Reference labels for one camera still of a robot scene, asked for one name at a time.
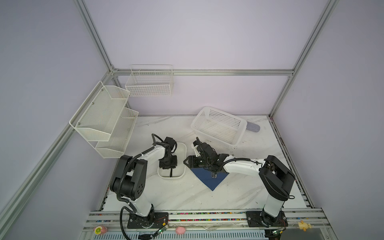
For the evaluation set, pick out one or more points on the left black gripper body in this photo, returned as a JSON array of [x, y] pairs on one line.
[[168, 162]]

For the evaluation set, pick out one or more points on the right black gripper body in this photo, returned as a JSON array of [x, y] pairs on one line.
[[198, 162]]

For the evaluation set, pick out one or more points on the white rectangular plastic tray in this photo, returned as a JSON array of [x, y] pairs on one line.
[[179, 171]]

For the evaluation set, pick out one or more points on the blue paper napkin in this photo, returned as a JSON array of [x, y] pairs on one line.
[[206, 177]]

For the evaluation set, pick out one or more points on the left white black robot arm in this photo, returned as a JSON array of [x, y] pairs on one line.
[[129, 180]]

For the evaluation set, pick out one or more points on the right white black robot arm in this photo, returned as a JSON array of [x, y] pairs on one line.
[[277, 179]]

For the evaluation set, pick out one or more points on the white perforated plastic basket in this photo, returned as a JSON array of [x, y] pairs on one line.
[[220, 127]]

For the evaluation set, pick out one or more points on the grey oval pouch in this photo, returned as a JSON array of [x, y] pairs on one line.
[[253, 127]]

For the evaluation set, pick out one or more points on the pink round toy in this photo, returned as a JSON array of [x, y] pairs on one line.
[[180, 230]]

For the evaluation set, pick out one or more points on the white two-tier mesh shelf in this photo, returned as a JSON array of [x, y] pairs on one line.
[[105, 121]]

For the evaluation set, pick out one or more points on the pink green toy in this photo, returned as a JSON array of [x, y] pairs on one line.
[[100, 230]]

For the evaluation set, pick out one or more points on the white wire wall basket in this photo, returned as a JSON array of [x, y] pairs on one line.
[[150, 80]]

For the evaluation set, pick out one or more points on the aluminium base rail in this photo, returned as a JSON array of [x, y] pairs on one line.
[[215, 225]]

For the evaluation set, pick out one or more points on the aluminium frame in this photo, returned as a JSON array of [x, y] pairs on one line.
[[22, 197]]

